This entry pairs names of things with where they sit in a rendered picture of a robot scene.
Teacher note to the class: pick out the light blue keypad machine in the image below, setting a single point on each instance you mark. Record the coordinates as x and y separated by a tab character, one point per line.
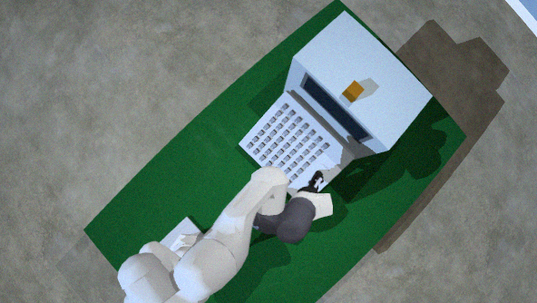
343	62

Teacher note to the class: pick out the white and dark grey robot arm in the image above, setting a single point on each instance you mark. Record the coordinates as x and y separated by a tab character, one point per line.
208	265

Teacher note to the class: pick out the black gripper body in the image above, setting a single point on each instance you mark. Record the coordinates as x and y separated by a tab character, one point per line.
312	188

